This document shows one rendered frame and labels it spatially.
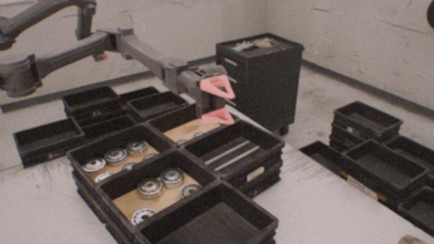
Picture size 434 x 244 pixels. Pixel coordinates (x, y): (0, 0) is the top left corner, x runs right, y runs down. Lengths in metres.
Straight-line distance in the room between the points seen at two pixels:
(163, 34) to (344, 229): 3.68
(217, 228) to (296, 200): 0.48
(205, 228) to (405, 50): 3.38
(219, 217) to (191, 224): 0.11
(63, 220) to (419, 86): 3.65
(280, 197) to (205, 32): 3.66
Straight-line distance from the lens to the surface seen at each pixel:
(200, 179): 1.52
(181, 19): 4.83
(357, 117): 2.93
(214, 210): 1.43
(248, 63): 2.76
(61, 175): 1.97
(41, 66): 1.13
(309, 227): 1.59
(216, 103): 0.86
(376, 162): 2.44
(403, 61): 4.33
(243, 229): 1.36
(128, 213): 1.46
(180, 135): 1.87
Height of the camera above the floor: 1.82
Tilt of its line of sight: 30 degrees down
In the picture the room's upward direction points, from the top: straight up
